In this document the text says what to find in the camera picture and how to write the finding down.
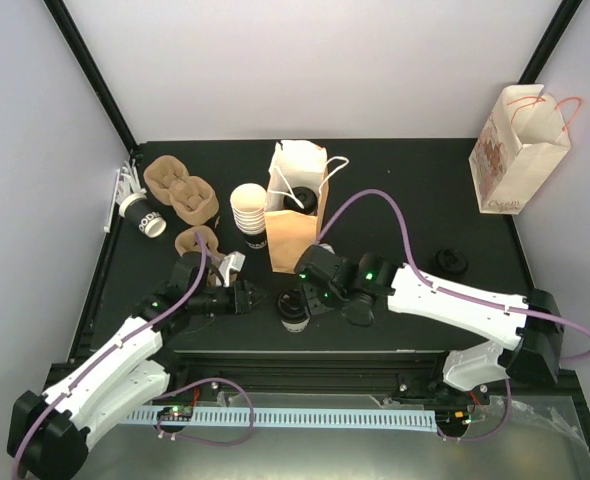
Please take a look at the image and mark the controller board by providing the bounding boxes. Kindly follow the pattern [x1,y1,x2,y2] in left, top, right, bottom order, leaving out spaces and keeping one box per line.
[435,410,488,427]
[156,405,193,421]

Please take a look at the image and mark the bundle of white stirrers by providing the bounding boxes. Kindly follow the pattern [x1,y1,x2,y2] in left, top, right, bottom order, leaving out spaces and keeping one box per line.
[103,159,146,233]

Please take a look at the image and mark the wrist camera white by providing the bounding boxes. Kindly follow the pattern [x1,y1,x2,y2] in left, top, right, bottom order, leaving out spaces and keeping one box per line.
[216,251,246,287]
[316,243,335,254]

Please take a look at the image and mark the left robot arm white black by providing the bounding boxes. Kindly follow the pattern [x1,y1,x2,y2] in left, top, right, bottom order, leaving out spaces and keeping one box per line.
[7,250,268,479]

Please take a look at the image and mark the left controller board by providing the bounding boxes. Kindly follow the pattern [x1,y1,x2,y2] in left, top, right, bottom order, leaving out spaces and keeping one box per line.
[156,405,193,421]

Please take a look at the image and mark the brown paper bag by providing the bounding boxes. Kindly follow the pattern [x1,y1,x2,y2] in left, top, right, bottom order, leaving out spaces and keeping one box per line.
[265,140,349,273]

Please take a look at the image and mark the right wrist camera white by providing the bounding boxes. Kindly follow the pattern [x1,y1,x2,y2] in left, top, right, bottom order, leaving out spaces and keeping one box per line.
[316,243,335,254]

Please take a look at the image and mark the black plastic cup lid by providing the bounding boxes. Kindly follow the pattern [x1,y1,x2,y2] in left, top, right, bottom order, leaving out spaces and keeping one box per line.
[275,289,308,323]

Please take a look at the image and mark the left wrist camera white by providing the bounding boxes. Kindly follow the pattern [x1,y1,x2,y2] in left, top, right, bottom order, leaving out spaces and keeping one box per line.
[216,251,246,287]

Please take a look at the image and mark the right controller board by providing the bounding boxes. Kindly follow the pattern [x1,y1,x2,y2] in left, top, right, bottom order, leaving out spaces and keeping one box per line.
[435,410,488,427]

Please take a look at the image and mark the stack of paper cups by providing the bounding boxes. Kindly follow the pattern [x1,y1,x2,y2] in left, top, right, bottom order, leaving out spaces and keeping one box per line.
[230,183,267,250]

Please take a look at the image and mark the white slotted cable duct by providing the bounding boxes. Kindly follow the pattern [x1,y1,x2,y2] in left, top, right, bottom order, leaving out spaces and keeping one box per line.
[124,402,437,432]

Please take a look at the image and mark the left black frame post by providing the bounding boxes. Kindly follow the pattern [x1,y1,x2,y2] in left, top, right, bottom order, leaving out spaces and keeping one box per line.
[43,0,138,154]

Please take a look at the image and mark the rear pulp cup carrier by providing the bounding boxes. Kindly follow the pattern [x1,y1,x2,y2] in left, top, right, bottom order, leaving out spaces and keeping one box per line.
[144,155,189,206]

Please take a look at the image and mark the pulp cup carrier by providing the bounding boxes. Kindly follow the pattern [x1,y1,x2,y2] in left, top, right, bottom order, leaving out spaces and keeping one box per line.
[174,225,224,260]
[144,155,189,206]
[169,176,219,226]

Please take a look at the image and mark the spare black cup lids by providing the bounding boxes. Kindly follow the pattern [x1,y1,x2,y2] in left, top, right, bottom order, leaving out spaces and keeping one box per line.
[434,248,469,275]

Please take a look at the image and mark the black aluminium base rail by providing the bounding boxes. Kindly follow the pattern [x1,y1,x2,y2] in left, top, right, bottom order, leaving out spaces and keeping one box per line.
[168,351,441,395]

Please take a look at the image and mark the cup holding white stirrers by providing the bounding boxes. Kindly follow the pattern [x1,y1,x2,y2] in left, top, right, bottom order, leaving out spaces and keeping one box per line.
[119,193,167,238]

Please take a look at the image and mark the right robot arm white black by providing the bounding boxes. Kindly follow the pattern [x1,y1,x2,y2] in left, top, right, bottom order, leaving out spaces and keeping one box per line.
[295,245,564,403]

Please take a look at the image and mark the white printed paper bag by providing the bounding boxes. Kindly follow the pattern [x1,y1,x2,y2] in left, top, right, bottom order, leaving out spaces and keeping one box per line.
[469,84,582,215]

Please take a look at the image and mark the right black frame post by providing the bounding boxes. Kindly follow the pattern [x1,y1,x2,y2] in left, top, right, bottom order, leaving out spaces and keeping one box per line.
[517,0,583,85]

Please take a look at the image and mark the black frame post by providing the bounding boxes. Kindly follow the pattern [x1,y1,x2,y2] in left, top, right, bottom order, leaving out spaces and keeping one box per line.
[517,0,583,85]
[43,0,138,154]

